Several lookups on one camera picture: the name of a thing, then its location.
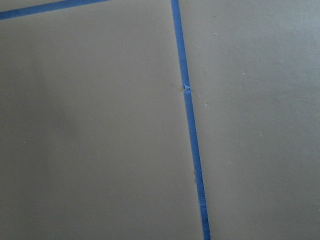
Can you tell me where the blue tape line crossing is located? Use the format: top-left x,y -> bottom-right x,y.
0,0 -> 104,20

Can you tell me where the blue tape line long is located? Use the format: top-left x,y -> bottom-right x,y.
171,0 -> 211,240

